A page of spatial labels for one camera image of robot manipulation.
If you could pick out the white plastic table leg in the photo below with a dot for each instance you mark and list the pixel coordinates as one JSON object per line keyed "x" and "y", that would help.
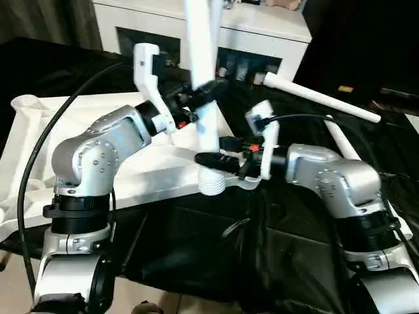
{"x": 314, "y": 97}
{"x": 340, "y": 140}
{"x": 200, "y": 46}
{"x": 218, "y": 26}

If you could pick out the white plastic table top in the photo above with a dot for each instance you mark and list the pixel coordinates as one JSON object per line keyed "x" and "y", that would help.
{"x": 150, "y": 176}

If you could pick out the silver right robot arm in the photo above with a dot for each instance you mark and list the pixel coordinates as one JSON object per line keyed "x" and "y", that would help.
{"x": 340, "y": 183}

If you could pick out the white sideboard with glass doors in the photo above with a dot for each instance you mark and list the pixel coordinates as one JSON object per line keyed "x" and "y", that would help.
{"x": 163, "y": 26}

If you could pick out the black mat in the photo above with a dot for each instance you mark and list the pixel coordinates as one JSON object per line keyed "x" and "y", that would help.
{"x": 216, "y": 261}

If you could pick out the small yellow label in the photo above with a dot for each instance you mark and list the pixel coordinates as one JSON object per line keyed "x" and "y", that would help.
{"x": 346, "y": 88}

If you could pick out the black cabinet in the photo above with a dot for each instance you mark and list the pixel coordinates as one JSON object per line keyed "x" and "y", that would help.
{"x": 360, "y": 39}

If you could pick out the grey curtain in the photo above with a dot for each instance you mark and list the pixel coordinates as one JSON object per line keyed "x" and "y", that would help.
{"x": 39, "y": 19}

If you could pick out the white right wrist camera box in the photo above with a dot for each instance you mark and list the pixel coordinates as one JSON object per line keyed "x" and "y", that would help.
{"x": 267, "y": 131}

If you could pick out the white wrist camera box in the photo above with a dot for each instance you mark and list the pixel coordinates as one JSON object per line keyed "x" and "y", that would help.
{"x": 267, "y": 131}
{"x": 149, "y": 72}

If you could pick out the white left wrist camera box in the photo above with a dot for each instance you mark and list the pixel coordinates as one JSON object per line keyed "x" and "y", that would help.
{"x": 149, "y": 72}

